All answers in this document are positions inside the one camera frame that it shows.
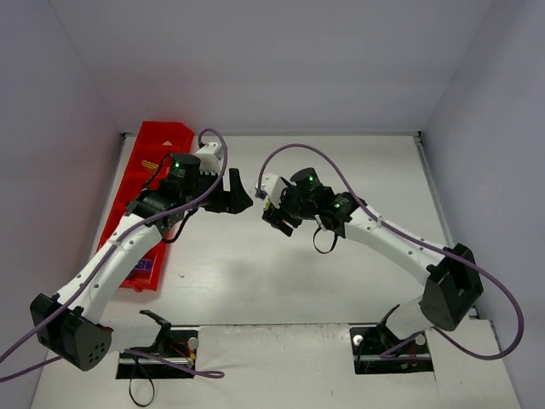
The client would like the purple lego in bin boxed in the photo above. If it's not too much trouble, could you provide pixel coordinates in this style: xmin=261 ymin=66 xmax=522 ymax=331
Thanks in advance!
xmin=132 ymin=259 xmax=154 ymax=274

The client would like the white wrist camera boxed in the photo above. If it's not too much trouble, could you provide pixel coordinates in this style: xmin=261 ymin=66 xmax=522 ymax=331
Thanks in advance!
xmin=255 ymin=173 xmax=287 ymax=209
xmin=195 ymin=142 xmax=224 ymax=175

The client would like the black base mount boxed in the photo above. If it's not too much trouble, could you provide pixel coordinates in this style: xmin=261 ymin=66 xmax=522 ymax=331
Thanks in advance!
xmin=116 ymin=310 xmax=199 ymax=380
xmin=349 ymin=305 xmax=434 ymax=375

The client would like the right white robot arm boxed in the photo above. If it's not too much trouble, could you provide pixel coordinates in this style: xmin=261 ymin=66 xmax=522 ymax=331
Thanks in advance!
xmin=255 ymin=168 xmax=483 ymax=340

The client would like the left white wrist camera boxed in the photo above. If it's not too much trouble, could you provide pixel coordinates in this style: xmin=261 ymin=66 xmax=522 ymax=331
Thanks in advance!
xmin=195 ymin=142 xmax=224 ymax=175

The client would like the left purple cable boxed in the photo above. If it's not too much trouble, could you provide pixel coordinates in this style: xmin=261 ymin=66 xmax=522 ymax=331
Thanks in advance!
xmin=0 ymin=128 xmax=230 ymax=383

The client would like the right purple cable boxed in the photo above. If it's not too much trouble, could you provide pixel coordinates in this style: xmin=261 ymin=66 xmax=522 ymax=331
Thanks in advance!
xmin=257 ymin=143 xmax=525 ymax=361

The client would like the yellow black striped lego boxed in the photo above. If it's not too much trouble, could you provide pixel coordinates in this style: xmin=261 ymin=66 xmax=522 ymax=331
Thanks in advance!
xmin=141 ymin=160 xmax=158 ymax=170

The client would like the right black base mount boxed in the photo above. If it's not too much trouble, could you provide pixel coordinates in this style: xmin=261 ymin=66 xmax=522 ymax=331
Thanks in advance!
xmin=349 ymin=305 xmax=434 ymax=375

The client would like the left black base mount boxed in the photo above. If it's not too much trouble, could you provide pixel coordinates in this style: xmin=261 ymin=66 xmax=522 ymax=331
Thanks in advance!
xmin=116 ymin=310 xmax=199 ymax=380

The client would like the purple cable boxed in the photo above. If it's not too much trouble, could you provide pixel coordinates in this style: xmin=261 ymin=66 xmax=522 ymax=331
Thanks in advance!
xmin=257 ymin=143 xmax=525 ymax=361
xmin=0 ymin=128 xmax=230 ymax=383

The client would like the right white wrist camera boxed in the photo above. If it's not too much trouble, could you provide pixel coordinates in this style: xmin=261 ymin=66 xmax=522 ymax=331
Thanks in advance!
xmin=255 ymin=173 xmax=287 ymax=209

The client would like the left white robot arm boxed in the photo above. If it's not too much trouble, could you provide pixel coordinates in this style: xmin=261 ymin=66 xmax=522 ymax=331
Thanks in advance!
xmin=30 ymin=153 xmax=253 ymax=372

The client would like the red divided plastic bin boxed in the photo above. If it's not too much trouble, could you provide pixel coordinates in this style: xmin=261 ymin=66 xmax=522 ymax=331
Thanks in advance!
xmin=99 ymin=121 xmax=195 ymax=292

